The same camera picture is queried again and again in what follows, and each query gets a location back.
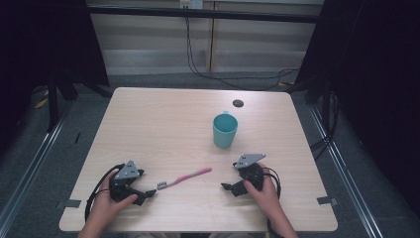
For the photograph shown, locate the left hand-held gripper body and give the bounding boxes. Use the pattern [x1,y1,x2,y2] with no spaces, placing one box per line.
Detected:
[109,160,147,206]

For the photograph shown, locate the grey tape strip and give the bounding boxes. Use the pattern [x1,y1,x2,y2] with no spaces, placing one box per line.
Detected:
[63,198,82,209]
[316,195,339,206]

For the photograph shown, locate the metal floor rail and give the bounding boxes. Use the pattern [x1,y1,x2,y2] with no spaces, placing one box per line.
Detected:
[0,102,74,229]
[308,103,385,238]

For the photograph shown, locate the white wall socket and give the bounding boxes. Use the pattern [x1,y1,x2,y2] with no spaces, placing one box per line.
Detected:
[178,0,204,10]

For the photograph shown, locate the black curtain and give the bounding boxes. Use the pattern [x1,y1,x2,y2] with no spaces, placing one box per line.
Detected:
[291,0,420,217]
[0,0,111,157]

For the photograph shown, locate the black floor cables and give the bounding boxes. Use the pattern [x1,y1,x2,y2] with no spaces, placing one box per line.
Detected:
[309,90,342,162]

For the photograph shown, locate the black horizontal bar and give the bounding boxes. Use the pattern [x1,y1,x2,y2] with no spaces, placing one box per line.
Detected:
[86,4,323,25]

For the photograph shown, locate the pink toothbrush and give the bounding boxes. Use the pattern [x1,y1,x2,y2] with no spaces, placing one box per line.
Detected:
[157,167,213,191]

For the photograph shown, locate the black wall cable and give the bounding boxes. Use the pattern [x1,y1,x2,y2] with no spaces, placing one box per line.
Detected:
[184,15,300,91]

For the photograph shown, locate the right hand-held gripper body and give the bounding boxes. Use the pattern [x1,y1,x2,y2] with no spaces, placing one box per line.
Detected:
[231,153,267,198]

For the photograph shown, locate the teal cup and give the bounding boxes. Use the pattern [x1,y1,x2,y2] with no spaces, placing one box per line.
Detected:
[212,110,239,150]

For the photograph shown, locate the person's left hand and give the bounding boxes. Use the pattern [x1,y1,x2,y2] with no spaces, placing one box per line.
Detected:
[88,178,139,231]

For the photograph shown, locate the person's right hand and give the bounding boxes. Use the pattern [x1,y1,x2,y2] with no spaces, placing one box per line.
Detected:
[243,162,282,218]

